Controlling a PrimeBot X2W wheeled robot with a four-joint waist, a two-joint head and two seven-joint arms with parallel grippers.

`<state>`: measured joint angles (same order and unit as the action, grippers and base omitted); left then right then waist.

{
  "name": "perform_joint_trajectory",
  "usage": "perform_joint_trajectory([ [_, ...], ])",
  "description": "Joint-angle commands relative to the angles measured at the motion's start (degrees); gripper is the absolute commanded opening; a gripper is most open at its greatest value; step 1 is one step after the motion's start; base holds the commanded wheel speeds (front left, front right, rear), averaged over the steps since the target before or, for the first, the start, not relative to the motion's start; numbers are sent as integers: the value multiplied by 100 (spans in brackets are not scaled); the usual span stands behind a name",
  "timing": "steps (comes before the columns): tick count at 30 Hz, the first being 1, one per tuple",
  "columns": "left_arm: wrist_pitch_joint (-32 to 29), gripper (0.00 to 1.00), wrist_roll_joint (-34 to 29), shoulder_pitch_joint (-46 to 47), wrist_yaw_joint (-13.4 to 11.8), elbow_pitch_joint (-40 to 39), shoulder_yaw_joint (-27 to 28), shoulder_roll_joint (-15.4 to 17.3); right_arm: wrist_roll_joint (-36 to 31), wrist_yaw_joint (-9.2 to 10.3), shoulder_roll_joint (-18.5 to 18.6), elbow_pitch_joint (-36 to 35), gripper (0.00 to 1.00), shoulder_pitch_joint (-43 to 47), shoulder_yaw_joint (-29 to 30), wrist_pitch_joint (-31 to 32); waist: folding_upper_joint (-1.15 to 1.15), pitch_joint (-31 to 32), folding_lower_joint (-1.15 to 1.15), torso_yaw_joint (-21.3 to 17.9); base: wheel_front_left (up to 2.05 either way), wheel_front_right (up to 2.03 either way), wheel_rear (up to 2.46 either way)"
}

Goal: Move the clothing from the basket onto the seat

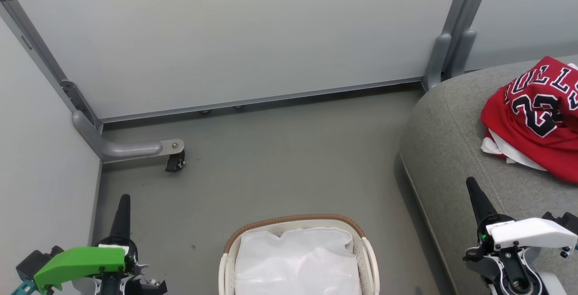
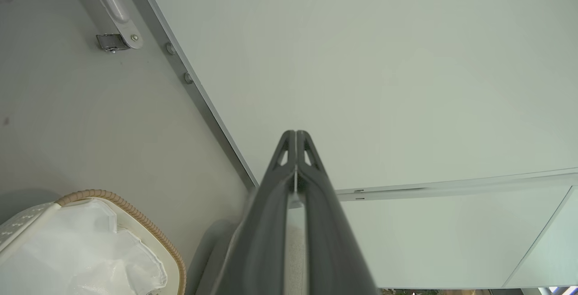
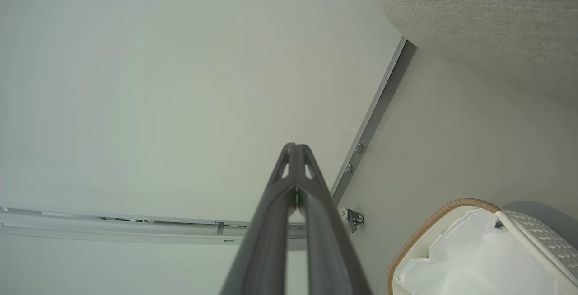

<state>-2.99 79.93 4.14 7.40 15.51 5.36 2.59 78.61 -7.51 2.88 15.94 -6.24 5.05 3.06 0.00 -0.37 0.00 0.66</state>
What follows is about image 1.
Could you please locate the red basketball jersey number 23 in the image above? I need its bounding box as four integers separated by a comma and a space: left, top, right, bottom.
480, 56, 578, 183

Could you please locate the grey partition support foot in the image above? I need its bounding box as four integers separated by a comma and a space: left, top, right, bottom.
72, 110, 185, 164

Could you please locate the grey fabric sofa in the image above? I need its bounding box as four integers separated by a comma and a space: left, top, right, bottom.
400, 55, 578, 295

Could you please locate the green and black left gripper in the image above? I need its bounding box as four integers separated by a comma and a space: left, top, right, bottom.
34, 194, 168, 295

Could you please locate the white laundry basket brown rim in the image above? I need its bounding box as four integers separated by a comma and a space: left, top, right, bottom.
218, 214, 381, 295

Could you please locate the black caster wheel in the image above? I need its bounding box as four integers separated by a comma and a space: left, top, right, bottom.
165, 150, 186, 173

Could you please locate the black cable with teal plug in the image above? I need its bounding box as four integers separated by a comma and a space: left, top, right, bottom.
11, 279, 37, 295

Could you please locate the grey partition corner post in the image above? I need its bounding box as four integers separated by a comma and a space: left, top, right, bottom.
0, 0, 103, 128

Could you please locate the grey partition bottom rail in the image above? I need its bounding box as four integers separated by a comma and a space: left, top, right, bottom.
97, 77, 425, 124

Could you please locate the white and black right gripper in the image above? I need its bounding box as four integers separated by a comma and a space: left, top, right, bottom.
463, 177, 578, 295

